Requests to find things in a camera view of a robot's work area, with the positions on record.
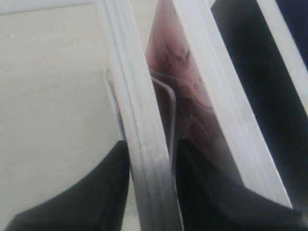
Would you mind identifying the blue spine book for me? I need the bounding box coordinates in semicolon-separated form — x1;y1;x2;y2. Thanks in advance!
210;0;308;211

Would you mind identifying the black spine book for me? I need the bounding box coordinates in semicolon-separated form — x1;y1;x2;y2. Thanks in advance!
146;0;292;208

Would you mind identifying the grey cat cover book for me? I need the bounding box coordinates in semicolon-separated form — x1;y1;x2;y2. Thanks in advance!
95;0;183;231

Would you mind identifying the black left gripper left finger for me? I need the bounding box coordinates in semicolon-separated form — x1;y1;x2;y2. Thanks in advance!
6;141;130;231

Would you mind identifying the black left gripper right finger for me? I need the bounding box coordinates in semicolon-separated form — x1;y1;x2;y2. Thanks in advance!
176;139;308;231

